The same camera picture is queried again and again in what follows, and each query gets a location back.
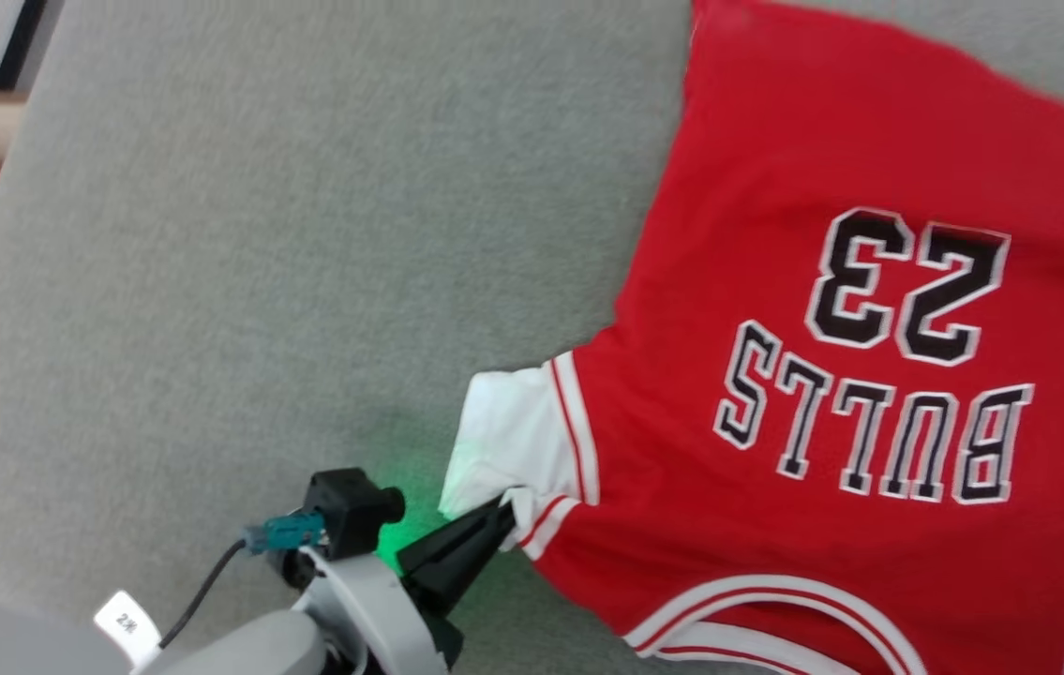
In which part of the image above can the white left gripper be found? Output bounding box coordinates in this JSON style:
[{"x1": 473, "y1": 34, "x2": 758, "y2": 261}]
[{"x1": 292, "y1": 497, "x2": 517, "y2": 675}]

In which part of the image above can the red white basketball jersey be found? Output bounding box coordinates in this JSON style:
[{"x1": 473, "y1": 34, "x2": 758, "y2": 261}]
[{"x1": 438, "y1": 0, "x2": 1064, "y2": 675}]

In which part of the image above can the dark framed floor box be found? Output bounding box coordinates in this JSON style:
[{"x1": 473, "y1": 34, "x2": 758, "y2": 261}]
[{"x1": 0, "y1": 0, "x2": 48, "y2": 93}]

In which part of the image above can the teal cable connector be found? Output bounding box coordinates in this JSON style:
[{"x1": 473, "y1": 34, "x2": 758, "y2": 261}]
[{"x1": 242, "y1": 510, "x2": 327, "y2": 557}]

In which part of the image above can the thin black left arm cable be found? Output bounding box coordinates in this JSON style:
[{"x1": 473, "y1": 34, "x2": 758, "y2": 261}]
[{"x1": 157, "y1": 538, "x2": 252, "y2": 650}]

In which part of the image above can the white cable label tag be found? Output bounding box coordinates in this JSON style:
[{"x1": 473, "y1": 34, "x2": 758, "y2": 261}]
[{"x1": 93, "y1": 590, "x2": 163, "y2": 672}]

